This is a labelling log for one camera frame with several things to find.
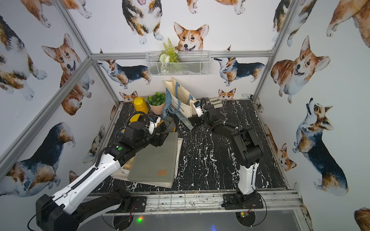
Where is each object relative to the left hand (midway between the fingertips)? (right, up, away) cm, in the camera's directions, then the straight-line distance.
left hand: (164, 128), depth 76 cm
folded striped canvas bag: (+35, +16, +42) cm, 57 cm away
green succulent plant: (-10, +18, +28) cm, 35 cm away
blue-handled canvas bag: (+6, +17, +14) cm, 23 cm away
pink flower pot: (-10, +10, +29) cm, 33 cm away
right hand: (+15, +8, +20) cm, 26 cm away
